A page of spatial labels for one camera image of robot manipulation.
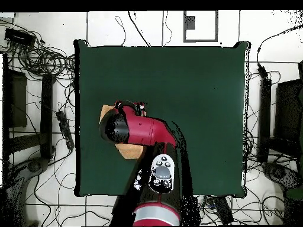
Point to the orange terry towel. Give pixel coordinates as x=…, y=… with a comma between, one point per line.
x=129, y=151

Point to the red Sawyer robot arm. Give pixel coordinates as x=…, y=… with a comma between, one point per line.
x=142, y=130

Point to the dark green table cloth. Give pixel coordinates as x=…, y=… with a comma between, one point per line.
x=189, y=82

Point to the black power strip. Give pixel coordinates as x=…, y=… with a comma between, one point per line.
x=65, y=130
x=222, y=210

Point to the grey tripod base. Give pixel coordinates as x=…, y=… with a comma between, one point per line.
x=35, y=165
x=279, y=172

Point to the black rectangular box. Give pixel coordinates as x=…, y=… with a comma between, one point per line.
x=20, y=37

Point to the green object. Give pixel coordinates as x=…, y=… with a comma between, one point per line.
x=294, y=193

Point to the grey square frame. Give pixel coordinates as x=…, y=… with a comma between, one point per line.
x=185, y=28

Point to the black frame stand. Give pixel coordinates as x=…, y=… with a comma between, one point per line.
x=265, y=118
x=46, y=113

